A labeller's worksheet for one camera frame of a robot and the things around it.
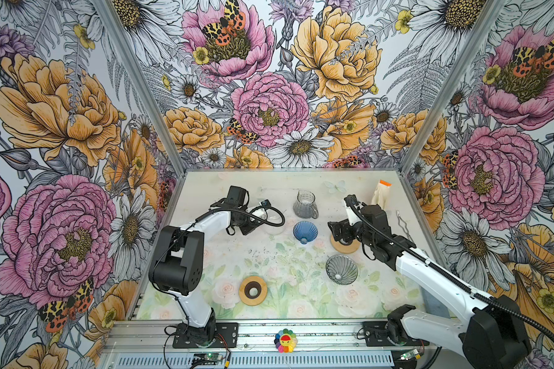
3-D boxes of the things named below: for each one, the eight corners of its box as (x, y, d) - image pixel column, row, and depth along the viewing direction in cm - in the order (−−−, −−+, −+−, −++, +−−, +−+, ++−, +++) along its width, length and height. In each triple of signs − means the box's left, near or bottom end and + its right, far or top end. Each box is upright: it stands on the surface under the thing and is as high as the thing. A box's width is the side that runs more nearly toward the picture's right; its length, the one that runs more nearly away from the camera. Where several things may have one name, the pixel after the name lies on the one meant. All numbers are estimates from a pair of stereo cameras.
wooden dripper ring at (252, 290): (238, 305, 82) (237, 303, 80) (241, 278, 88) (240, 276, 86) (266, 305, 82) (266, 303, 80) (267, 278, 88) (267, 276, 86)
